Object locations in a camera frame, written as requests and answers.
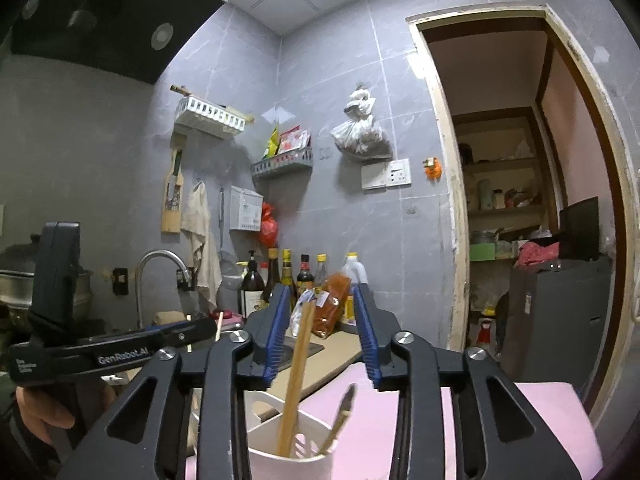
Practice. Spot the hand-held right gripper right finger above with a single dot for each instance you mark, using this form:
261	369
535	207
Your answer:
367	340

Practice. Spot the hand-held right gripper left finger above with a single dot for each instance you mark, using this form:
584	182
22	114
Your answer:
272	330

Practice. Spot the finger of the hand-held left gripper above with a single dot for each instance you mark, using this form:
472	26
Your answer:
197	331

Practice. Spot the dark wooden chopstick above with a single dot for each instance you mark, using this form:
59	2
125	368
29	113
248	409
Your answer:
340	415

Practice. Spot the white utensil holder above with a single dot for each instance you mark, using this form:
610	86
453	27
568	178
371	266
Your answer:
290	467

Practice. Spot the person's left hand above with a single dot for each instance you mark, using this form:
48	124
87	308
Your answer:
40	410

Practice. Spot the yellow sponge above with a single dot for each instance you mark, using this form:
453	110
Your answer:
170	318

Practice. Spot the pink dish cloth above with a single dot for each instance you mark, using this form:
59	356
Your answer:
231	317

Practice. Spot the steel steamer pot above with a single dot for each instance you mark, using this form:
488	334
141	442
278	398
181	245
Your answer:
17	280

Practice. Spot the blue white packet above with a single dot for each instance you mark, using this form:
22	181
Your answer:
306	300

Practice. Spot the brown pump bottle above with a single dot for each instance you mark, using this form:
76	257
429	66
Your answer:
251	290

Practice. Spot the orange packet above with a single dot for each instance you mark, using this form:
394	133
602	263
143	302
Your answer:
332	305

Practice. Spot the dark soy sauce bottle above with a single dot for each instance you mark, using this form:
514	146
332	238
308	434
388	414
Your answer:
272	275

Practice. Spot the yellow capped dark bottle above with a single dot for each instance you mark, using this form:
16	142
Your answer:
287	270

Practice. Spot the red capped dark bottle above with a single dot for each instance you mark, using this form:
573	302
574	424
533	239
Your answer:
305	275

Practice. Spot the metal strainer ladle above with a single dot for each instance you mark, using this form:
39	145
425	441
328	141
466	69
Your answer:
231	272

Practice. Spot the large oil jug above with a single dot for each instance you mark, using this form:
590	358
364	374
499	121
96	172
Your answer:
354	270

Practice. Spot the yellow capped clear bottle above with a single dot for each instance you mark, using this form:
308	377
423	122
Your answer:
322	270

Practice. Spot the steel faucet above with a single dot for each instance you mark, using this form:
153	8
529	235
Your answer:
160	254

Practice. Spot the red plastic bag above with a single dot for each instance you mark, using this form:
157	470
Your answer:
268	227

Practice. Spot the beige hanging towel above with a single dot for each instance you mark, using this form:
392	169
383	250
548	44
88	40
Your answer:
197	215

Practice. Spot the wooden knife board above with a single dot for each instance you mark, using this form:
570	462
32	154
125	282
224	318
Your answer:
171	217

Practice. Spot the green box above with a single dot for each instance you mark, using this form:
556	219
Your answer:
482	252

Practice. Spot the orange power plug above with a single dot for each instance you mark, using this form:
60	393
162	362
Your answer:
433	169

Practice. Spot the yellow snack packet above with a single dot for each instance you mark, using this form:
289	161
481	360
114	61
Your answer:
272	145

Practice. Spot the green canister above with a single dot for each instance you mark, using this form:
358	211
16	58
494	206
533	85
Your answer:
484	195

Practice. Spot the wooden shelf unit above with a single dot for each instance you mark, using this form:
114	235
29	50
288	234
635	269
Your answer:
505	210

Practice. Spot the red snack packet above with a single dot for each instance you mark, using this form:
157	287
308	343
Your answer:
294	141

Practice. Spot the red cloth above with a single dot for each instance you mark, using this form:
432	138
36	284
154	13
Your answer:
537	254

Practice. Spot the pink mat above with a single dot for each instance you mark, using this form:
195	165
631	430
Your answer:
545	410

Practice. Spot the hanging clear plastic bag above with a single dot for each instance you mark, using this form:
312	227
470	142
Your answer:
360	137

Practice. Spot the wooden rolling pin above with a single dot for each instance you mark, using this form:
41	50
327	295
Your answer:
179	89

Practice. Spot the black monitor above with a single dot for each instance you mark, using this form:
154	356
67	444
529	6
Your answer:
580	230

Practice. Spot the black range hood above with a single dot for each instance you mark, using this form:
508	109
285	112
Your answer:
100	10

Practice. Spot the black wall socket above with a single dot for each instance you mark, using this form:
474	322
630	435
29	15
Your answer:
120	281

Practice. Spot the white wall box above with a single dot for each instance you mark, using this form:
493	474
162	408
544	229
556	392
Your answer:
245	210

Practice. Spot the wooden door frame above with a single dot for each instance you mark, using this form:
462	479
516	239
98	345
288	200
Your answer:
452	210

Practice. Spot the white wall switch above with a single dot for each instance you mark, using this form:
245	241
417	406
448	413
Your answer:
373	176

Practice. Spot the grey wall basket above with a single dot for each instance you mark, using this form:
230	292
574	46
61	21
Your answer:
282	166

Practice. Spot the white wall socket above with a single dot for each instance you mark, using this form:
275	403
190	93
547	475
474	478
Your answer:
398	172

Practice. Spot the white wall basket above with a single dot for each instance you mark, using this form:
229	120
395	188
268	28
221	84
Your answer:
207	117

